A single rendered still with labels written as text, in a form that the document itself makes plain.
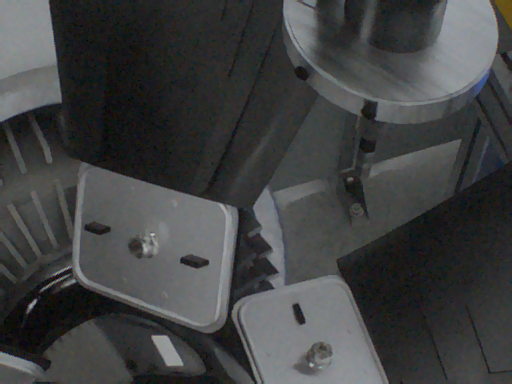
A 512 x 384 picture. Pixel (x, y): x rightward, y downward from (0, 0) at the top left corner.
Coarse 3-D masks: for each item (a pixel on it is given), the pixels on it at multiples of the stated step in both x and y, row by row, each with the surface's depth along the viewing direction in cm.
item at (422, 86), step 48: (288, 0) 39; (336, 0) 39; (480, 0) 39; (288, 48) 39; (336, 48) 38; (432, 48) 38; (480, 48) 38; (336, 96) 38; (384, 96) 37; (432, 96) 37
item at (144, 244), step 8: (144, 232) 58; (152, 232) 58; (128, 240) 58; (136, 240) 58; (144, 240) 58; (152, 240) 58; (128, 248) 58; (136, 248) 58; (144, 248) 58; (152, 248) 58; (136, 256) 58; (144, 256) 58; (152, 256) 59
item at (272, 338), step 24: (288, 288) 65; (312, 288) 65; (336, 288) 65; (240, 312) 64; (264, 312) 64; (288, 312) 64; (312, 312) 64; (336, 312) 65; (240, 336) 63; (264, 336) 63; (288, 336) 64; (312, 336) 64; (336, 336) 64; (360, 336) 64; (264, 360) 63; (288, 360) 63; (336, 360) 63; (360, 360) 63
